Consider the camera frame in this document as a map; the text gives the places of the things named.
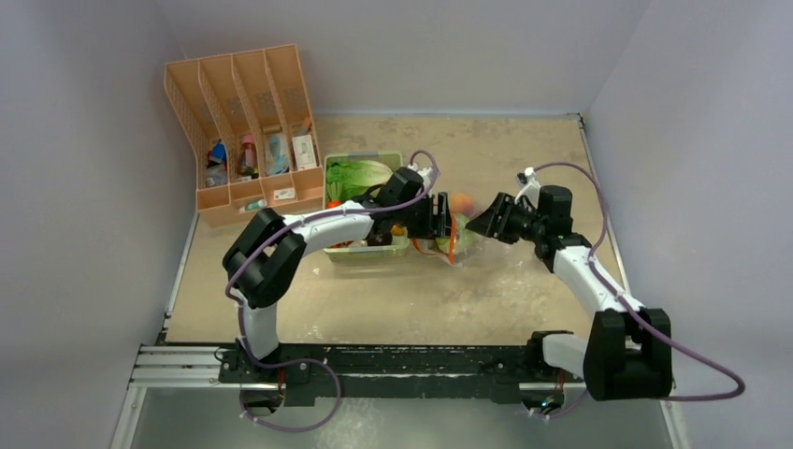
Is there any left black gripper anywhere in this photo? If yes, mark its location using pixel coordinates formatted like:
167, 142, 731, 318
395, 193, 457, 240

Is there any fake peach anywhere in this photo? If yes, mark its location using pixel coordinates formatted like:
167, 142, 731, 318
448, 193, 477, 218

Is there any fake green cabbage head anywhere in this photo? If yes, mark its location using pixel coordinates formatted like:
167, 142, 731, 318
435, 214, 478, 256

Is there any clear zip top bag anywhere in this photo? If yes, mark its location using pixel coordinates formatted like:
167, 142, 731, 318
411, 193, 508, 267

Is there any fake orange carrot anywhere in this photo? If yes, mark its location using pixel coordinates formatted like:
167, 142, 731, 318
326, 182, 343, 209

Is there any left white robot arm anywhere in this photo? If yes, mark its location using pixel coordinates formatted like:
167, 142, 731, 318
222, 165, 450, 383

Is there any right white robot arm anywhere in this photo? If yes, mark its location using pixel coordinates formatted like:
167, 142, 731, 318
466, 185, 672, 401

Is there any fake napa cabbage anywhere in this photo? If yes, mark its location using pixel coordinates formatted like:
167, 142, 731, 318
325, 160, 393, 202

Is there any light green plastic basket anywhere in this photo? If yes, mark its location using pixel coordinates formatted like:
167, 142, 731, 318
324, 152, 409, 263

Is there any white packaged item card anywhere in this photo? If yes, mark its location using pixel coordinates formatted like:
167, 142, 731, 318
293, 134, 318, 170

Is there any white staples box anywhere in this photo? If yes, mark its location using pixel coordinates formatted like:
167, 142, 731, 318
273, 188, 296, 201

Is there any green white glue stick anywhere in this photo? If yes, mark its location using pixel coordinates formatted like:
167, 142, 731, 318
238, 198, 268, 213

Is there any light blue packet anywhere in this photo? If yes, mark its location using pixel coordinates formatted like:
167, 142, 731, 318
265, 133, 290, 176

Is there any pink capped bottle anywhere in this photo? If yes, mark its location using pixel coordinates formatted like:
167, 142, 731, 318
238, 134, 259, 180

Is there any pink plastic file organizer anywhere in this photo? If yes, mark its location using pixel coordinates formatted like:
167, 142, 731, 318
164, 44, 324, 227

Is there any blue object in organizer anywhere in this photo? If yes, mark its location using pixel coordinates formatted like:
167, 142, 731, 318
208, 141, 227, 167

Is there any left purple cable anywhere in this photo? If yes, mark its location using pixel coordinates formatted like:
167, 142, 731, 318
223, 150, 441, 373

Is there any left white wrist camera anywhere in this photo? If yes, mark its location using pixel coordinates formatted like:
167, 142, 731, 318
409, 164, 435, 186

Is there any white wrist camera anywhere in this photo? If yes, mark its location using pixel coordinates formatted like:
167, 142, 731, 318
409, 164, 435, 186
515, 167, 541, 207

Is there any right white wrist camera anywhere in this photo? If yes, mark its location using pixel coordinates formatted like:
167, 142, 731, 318
515, 167, 541, 207

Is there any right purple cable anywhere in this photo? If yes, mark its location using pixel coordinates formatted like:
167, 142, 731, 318
525, 161, 746, 403

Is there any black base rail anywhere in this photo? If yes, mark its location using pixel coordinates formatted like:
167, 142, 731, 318
219, 339, 584, 409

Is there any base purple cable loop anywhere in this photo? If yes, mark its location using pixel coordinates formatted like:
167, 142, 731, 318
238, 357, 344, 434

